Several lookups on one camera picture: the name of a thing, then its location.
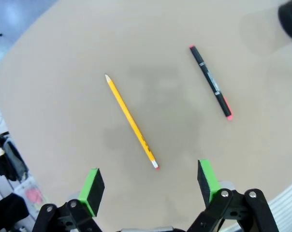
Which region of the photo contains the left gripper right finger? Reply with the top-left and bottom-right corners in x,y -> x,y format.
187,159 -> 279,232

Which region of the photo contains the black garment pile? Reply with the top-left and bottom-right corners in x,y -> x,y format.
0,192 -> 30,232

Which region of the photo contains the black marker with pink caps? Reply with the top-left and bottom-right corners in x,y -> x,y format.
189,44 -> 234,121

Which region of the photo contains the pink and white bag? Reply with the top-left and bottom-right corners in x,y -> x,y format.
14,177 -> 51,213

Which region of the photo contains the yellow pencil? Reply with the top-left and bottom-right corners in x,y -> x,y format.
104,73 -> 160,171

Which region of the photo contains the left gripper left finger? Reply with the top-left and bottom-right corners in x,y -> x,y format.
31,167 -> 105,232

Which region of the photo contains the slotted aluminium base plate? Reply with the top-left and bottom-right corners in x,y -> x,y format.
222,177 -> 292,232

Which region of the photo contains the black clothing on rack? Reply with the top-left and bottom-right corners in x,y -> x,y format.
0,131 -> 29,182

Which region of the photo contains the black mesh pen holder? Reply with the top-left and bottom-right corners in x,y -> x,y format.
277,0 -> 292,41

